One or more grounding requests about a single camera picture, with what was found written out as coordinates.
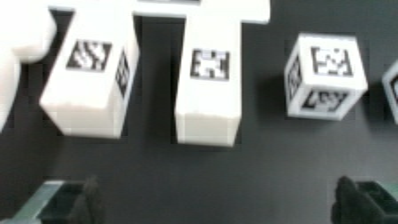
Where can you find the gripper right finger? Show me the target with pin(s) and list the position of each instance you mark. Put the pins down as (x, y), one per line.
(367, 202)

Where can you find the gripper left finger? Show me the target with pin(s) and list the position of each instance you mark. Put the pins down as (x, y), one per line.
(65, 203)

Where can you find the white chair leg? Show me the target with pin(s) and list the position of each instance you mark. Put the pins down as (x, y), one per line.
(209, 98)
(88, 89)

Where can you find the right white tagged cube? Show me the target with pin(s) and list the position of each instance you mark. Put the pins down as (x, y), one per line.
(390, 82)

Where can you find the white tagged cube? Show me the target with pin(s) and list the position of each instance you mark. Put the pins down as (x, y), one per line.
(390, 82)
(325, 76)

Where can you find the left white tagged cube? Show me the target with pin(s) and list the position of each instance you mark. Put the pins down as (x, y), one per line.
(325, 76)

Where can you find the white tag base sheet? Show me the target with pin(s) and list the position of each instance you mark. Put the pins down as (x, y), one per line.
(248, 10)

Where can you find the white chair back frame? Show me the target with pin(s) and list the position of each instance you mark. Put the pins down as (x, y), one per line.
(28, 33)

